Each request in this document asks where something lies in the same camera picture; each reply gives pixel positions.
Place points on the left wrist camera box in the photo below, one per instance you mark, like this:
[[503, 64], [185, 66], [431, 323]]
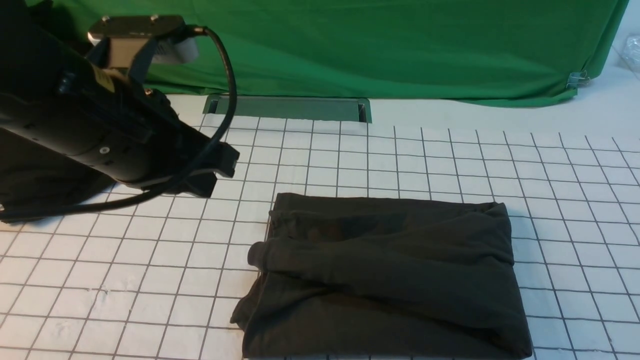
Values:
[[137, 41]]

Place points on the green backdrop cloth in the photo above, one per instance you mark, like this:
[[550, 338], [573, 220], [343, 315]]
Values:
[[498, 53]]

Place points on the clear plastic bag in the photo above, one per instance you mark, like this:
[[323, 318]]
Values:
[[631, 52]]

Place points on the gray long-sleeved shirt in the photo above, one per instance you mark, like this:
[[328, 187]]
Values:
[[359, 276]]

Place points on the metal binder clip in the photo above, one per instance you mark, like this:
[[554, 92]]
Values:
[[578, 79]]

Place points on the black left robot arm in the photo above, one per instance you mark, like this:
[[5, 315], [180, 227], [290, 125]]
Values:
[[94, 109]]

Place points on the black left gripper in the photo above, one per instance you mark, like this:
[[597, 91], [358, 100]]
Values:
[[104, 119]]

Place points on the black clothes pile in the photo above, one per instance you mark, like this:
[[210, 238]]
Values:
[[40, 185]]

